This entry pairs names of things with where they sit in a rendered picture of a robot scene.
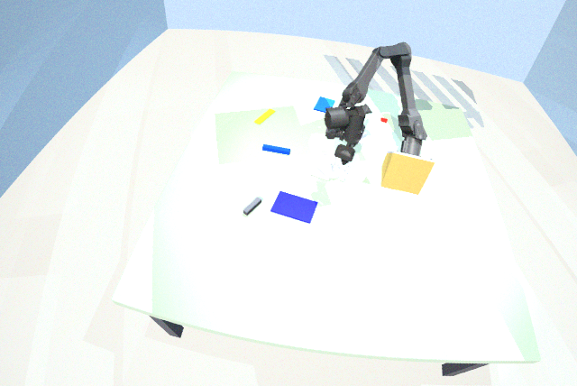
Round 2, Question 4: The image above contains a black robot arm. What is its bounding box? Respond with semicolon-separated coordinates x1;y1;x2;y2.
324;41;427;157

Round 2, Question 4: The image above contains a blue rectangular bar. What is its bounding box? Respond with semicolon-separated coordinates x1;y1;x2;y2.
262;144;290;155

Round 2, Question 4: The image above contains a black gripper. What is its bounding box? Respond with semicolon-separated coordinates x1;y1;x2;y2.
334;125;365;165

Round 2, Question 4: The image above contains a blue flat plate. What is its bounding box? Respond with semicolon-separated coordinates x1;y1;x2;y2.
270;191;318;224

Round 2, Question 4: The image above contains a blue square plate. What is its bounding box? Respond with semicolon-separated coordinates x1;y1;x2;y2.
314;97;335;113

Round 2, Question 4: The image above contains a yellow flat bar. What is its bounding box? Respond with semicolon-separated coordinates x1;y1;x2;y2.
255;109;275;125

